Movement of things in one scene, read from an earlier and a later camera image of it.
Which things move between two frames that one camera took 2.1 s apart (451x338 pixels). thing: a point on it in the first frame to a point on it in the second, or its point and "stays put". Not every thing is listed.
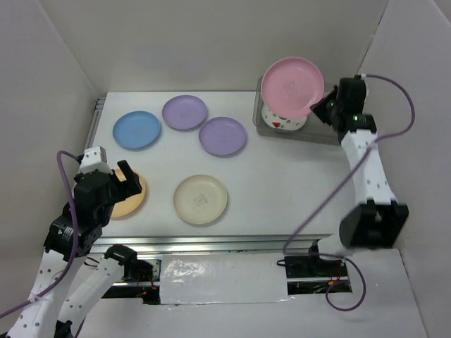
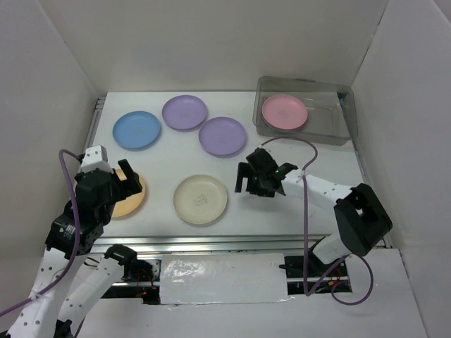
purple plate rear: x=184 y=112 stays put
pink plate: x=290 y=86 to x=284 y=112
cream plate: x=200 y=198 stays put
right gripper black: x=319 y=107 to x=245 y=170
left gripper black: x=132 y=186 stays put
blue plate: x=135 y=129 stays put
